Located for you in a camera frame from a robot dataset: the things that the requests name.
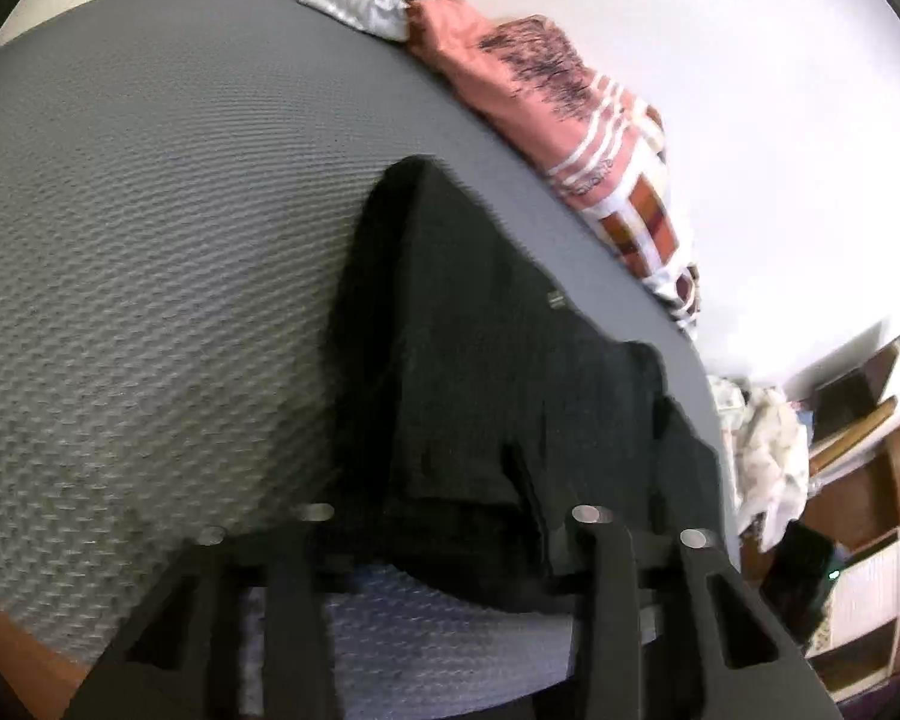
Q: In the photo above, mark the light blue striped cloth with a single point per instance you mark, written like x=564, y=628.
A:
x=360, y=4

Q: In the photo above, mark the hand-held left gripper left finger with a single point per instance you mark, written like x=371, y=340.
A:
x=292, y=585

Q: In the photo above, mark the wooden shelf unit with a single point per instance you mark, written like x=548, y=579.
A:
x=855, y=495

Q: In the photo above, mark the black pants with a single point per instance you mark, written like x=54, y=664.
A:
x=457, y=352

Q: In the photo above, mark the orange plaid blanket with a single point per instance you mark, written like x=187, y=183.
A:
x=570, y=127

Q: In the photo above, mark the white paper stack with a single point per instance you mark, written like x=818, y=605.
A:
x=866, y=592

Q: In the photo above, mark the black device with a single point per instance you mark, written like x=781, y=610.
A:
x=795, y=585

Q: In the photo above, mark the white floral cloth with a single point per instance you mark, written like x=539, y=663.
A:
x=765, y=450

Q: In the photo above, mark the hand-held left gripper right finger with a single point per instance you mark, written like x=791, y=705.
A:
x=607, y=585

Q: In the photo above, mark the grey textured bed mat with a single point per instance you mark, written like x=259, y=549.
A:
x=157, y=240

